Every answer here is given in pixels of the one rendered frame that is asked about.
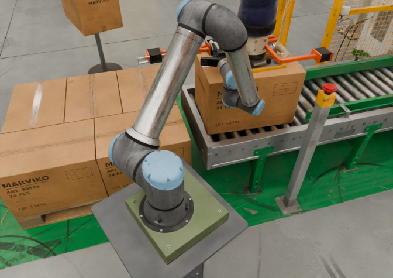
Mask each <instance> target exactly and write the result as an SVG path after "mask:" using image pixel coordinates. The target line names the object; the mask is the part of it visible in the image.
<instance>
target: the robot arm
mask: <svg viewBox="0 0 393 278"><path fill-rule="evenodd" d="M176 15H177V17H176V19H177V22H178V26H177V30H176V31H175V34H174V36H173V39H172V41H171V43H170V45H169V47H168V49H167V52H166V54H165V56H164V58H163V61H162V63H161V65H160V68H159V70H158V72H157V74H156V76H155V79H154V81H153V83H152V85H151V87H150V90H149V92H148V94H147V97H146V99H145V101H144V103H143V105H142V108H141V110H140V112H139V114H138V116H137V119H136V121H135V124H134V125H133V126H132V127H130V128H127V129H126V131H125V132H121V134H118V135H116V136H115V137H114V139H113V140H112V141H111V144H110V145H109V146H110V148H109V149H108V156H109V160H110V161H111V162H112V163H113V164H114V166H115V167H116V168H117V169H119V170H120V171H121V172H123V173H124V174H125V175H127V176H128V177H129V178H130V179H131V180H133V181H134V182H135V183H136V184H137V185H139V186H140V187H141V188H142V189H143V190H144V191H145V192H146V196H147V197H146V199H145V201H144V206H143V209H144V215H145V217H146V219H147V220H148V221H149V223H151V224H152V225H154V226H157V227H160V228H171V227H174V226H176V225H178V224H180V223H182V222H183V220H184V219H186V217H187V215H188V213H189V200H188V197H187V196H186V194H185V193H184V167H183V163H182V161H181V159H180V158H179V157H178V156H177V155H176V154H175V153H173V152H171V151H168V150H160V151H158V149H159V147H160V145H161V143H160V140H159V136H160V133H161V131H162V129H163V127H164V125H165V122H166V120H167V118H168V116H169V114H170V112H171V110H172V108H173V105H174V103H175V101H176V99H177V97H178V95H179V93H180V90H181V88H182V86H183V84H184V81H185V79H186V77H187V75H188V73H189V71H190V69H191V67H192V64H193V62H194V60H195V58H196V56H197V54H198V52H199V49H200V47H201V45H202V43H203V42H204V40H205V38H206V36H210V37H211V38H213V39H214V40H215V42H213V41H212V40H210V42H209V43H210V45H211V47H212V50H214V51H213V55H212V56H211V55H210V57H201V59H200V64H201V66H211V67H217V68H218V71H219V72H220V74H221V76H222V77H223V93H222V102H223V104H224V105H225V106H227V107H230V108H234V107H237V108H240V109H242V110H244V111H246V112H248V113H250V114H251V115H254V116H257V115H259V114H260V113H261V111H262V110H263V108H264V104H265V102H264V101H263V100H262V99H260V98H259V96H258V93H257V88H256V84H255V80H254V76H253V72H252V69H251V64H250V60H249V55H248V52H247V48H246V43H247V41H248V35H247V30H246V28H245V26H244V24H243V23H242V21H241V20H240V19H239V18H238V17H237V16H236V15H235V14H234V13H233V12H232V11H231V10H230V9H229V8H227V7H225V6H224V5H221V4H217V3H214V2H211V1H207V0H183V1H182V2H181V3H180V5H179V7H178V9H177V13H176ZM218 49H220V50H218Z"/></svg>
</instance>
